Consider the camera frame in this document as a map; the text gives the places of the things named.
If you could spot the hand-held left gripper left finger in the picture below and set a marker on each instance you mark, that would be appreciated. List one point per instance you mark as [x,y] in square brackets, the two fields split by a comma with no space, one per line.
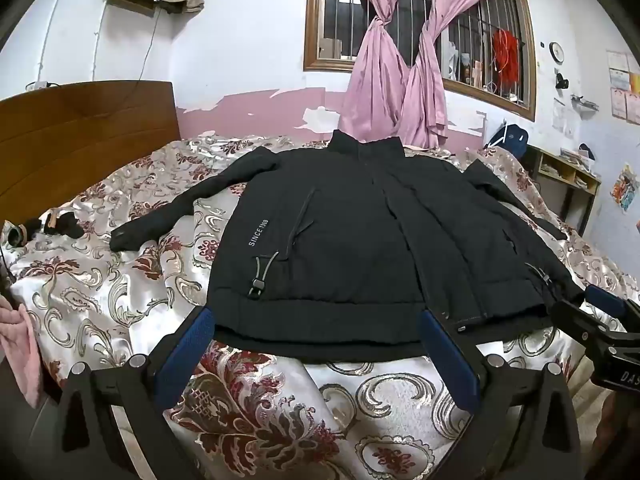
[184,357]

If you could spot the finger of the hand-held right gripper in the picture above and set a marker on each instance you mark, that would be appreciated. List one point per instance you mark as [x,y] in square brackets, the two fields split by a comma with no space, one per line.
[605,300]
[575,317]

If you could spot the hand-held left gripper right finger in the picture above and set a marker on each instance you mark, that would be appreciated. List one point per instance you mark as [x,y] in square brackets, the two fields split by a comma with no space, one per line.
[450,365]

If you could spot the black jacket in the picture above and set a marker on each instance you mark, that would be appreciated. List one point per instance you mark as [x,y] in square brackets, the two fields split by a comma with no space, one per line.
[350,240]

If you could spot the person's right forearm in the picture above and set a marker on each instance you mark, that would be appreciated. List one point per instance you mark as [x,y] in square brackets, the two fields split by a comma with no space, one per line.
[617,435]

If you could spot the floral satin bedspread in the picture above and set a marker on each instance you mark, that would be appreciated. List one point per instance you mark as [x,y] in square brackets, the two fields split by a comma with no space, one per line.
[100,290]

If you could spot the wooden desk shelf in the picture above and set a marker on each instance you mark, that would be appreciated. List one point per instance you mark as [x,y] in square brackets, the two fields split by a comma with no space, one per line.
[575,185]

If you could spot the pink cloth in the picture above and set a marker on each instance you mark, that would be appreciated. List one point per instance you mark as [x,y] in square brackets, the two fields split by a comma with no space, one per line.
[22,355]

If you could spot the black small item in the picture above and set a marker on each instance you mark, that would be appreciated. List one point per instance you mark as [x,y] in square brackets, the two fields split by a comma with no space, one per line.
[65,225]

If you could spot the dark blue backpack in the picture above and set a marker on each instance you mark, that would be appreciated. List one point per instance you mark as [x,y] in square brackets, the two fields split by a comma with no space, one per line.
[512,140]

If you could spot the round dark item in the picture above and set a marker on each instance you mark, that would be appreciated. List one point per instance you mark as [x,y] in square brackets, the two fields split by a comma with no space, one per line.
[17,235]

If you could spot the wooden headboard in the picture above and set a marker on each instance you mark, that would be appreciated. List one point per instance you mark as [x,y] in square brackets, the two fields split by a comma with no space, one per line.
[75,150]

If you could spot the red hanging decoration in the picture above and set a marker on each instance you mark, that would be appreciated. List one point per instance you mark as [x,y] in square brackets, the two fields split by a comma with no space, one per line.
[506,55]

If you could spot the pink knotted curtain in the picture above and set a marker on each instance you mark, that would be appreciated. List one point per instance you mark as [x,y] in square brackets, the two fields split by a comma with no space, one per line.
[375,85]
[425,95]

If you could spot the white bottle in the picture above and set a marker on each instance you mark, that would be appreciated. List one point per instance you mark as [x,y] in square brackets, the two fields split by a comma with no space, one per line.
[451,60]

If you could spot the white power strip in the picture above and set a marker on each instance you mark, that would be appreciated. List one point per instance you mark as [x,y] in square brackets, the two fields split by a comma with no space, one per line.
[40,85]

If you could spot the wooden barred window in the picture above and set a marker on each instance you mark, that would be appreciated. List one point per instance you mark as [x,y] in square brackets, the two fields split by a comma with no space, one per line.
[315,60]

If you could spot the cardboard box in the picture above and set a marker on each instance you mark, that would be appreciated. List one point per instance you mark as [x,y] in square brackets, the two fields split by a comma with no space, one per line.
[330,47]

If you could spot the colourful wall poster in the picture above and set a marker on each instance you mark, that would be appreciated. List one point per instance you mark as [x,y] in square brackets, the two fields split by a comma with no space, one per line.
[624,187]

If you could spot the metal wall rack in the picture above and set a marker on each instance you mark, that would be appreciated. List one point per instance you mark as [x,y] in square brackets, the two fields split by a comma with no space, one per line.
[584,102]

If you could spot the wall calendar papers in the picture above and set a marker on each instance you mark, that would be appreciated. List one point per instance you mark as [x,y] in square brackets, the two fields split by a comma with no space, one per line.
[622,85]

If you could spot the black wall lamp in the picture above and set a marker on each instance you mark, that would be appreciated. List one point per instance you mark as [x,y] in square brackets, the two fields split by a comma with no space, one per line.
[562,81]

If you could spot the round wall clock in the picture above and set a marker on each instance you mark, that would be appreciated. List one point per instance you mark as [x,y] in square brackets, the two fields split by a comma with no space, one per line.
[556,51]

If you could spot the white wall pipe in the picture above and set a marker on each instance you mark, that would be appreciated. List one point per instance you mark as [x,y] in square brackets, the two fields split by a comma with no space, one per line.
[97,35]

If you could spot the wooden wall shelf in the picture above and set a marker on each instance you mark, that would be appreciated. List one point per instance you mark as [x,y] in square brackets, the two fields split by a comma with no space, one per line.
[135,2]

